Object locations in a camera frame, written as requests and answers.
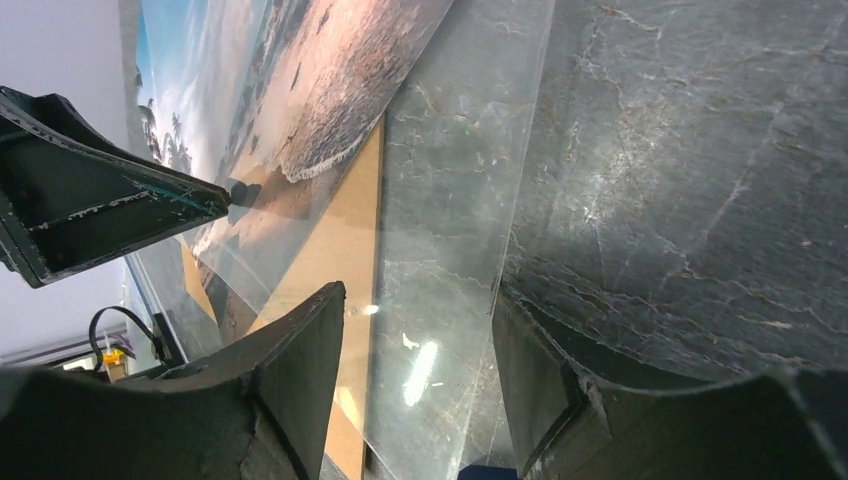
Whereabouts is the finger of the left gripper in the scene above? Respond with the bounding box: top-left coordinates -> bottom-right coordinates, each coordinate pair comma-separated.
1,87 -> 232,288

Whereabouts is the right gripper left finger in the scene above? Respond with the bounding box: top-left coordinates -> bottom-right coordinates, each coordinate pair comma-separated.
1,281 -> 346,479

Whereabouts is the beach landscape photo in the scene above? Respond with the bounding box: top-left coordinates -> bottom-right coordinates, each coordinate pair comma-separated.
136,1 -> 450,294

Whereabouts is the brown cardboard backing board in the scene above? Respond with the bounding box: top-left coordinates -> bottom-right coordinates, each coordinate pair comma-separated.
178,115 -> 387,480

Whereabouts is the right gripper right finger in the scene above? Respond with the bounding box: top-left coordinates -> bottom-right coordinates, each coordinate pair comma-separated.
492,291 -> 847,479

